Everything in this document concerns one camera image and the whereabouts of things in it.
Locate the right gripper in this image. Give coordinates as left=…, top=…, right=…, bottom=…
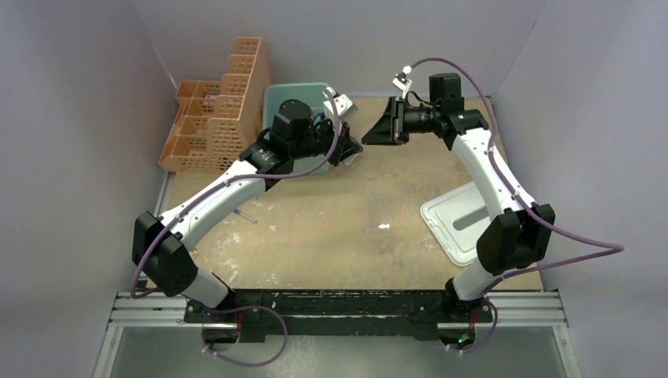
left=362, top=97, right=441, bottom=147

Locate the clear well plate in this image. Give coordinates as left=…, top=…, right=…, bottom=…
left=364, top=190, right=391, bottom=236

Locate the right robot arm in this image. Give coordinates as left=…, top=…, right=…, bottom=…
left=362, top=72, right=555, bottom=321

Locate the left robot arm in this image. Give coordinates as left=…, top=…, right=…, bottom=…
left=131, top=94, right=363, bottom=322

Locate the teal plastic tub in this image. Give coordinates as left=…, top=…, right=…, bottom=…
left=262, top=82, right=331, bottom=175

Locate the white tub lid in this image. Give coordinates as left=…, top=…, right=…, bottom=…
left=420, top=182, right=491, bottom=267

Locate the lower blue-capped test tube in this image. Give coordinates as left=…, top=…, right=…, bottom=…
left=233, top=209, right=258, bottom=224

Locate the orange plastic rack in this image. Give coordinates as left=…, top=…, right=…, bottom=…
left=158, top=37, right=271, bottom=172

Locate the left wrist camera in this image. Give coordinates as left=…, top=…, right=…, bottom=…
left=323, top=93, right=358, bottom=121

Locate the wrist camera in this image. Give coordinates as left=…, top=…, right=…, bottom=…
left=392, top=65, right=413, bottom=99
left=323, top=93, right=358, bottom=121

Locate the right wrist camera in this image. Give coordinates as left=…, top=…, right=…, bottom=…
left=392, top=65, right=413, bottom=99

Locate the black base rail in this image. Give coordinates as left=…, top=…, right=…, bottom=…
left=184, top=289, right=494, bottom=347

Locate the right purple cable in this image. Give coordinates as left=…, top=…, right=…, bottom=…
left=404, top=57, right=625, bottom=356

